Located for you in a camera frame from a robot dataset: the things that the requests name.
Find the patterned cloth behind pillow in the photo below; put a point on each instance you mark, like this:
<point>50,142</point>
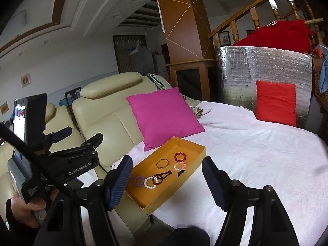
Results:
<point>184,103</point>

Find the orange cardboard jewelry box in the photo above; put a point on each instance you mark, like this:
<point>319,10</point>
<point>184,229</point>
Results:
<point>149,187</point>

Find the white pink bed blanket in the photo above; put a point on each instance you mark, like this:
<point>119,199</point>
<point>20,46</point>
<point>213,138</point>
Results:
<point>257,153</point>

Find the magenta pillow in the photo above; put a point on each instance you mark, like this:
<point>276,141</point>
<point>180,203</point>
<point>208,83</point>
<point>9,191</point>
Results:
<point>159,120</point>

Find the red cloth on railing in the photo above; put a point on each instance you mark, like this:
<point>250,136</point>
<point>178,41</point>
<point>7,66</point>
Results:
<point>287,35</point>

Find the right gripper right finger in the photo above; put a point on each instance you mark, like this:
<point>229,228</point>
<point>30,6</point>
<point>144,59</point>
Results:
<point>271,224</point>

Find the left hand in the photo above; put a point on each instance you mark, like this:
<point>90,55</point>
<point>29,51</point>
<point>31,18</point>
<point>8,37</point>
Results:
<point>24,213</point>

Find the red pillow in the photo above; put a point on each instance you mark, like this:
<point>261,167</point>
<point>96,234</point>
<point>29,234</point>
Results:
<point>276,102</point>

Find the wicker basket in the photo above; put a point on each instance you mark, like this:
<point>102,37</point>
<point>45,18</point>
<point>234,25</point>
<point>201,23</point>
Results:
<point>318,86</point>

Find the wooden stair railing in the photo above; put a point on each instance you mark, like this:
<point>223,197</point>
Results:
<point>260,13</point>

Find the cream leather headboard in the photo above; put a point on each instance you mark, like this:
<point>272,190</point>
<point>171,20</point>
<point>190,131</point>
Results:
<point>103,108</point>

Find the blue cloth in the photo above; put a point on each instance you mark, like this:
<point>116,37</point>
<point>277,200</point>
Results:
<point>323,80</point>

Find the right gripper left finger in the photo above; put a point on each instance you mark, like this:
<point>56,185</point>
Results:
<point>63,222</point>

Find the phone on gripper mount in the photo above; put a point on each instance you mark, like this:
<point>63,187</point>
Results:
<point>29,120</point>

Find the wooden pillar cabinet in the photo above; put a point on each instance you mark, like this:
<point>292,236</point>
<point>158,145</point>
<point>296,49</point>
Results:
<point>191,52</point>

